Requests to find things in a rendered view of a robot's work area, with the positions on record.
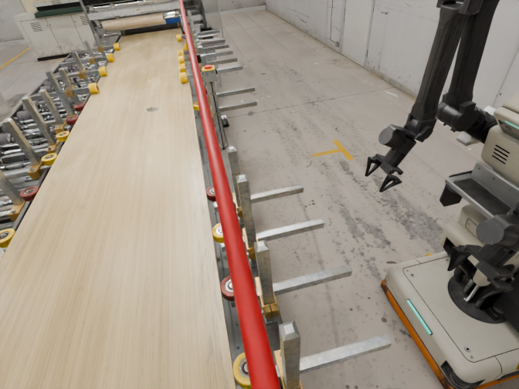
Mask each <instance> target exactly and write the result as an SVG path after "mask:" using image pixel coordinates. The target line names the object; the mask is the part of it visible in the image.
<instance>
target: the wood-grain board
mask: <svg viewBox="0 0 519 389"><path fill-rule="evenodd" d="M176 34H181V35H182V30H181V29H179V30H173V31H167V32H157V33H152V34H147V35H141V36H131V37H125V38H122V39H121V41H120V43H119V44H120V50H118V51H116V50H115V52H114V58H115V62H112V63H110V62H109V63H108V64H107V67H106V68H107V72H108V76H102V77H101V78H100V79H99V81H98V83H97V85H98V86H99V89H100V93H95V94H91V95H90V98H89V99H88V101H87V103H86V105H85V107H84V108H83V111H82V112H81V114H80V116H79V118H78V120H77V121H76V123H75V125H74V127H73V129H72V130H71V132H70V135H69V136H68V137H67V139H66V142H65V144H64V145H63V147H62V149H61V151H60V152H59V154H58V156H57V158H56V160H55V161H54V163H53V165H52V167H51V168H50V170H49V173H48V174H47V176H46V178H45V180H44V182H43V183H42V185H41V187H40V189H39V191H38V193H37V194H36V196H35V198H34V200H33V201H32V204H31V205H30V207H29V209H28V211H27V212H26V214H25V217H24V218H23V220H22V222H21V224H20V226H19V227H18V229H17V231H16V233H15V234H14V236H13V238H12V240H11V241H10V243H9V245H8V248H7V249H6V250H5V254H4V255H3V256H2V259H1V261H0V389H236V380H235V377H234V375H233V364H232V354H231V350H230V344H229V335H228V329H227V324H226V315H225V309H224V304H223V298H222V292H221V289H220V286H221V283H220V278H219V269H218V263H217V258H216V253H215V243H214V238H213V235H212V223H211V218H210V213H209V203H208V198H207V194H206V187H205V178H204V172H203V167H202V158H201V152H200V147H199V142H198V132H197V127H196V122H195V112H194V107H193V102H192V92H191V87H190V81H189V79H187V80H188V82H187V83H181V80H180V79H179V73H180V71H179V68H178V64H179V62H178V52H177V50H178V49H183V45H184V41H183V39H182V41H180V42H178V40H177V39H176ZM150 107H158V108H159V109H157V111H155V112H151V111H149V112H148V111H147V108H150Z"/></svg>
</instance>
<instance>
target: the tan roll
mask: <svg viewBox="0 0 519 389"><path fill-rule="evenodd" d="M178 17H182V16H181V14H179V15H169V16H163V15H162V13H157V14H151V15H140V16H135V17H129V18H123V19H112V20H107V21H102V25H97V26H95V27H96V29H102V28H103V29H104V31H105V32H107V31H113V30H118V29H129V28H134V27H140V26H146V25H157V24H162V23H165V21H164V19H173V18H178Z"/></svg>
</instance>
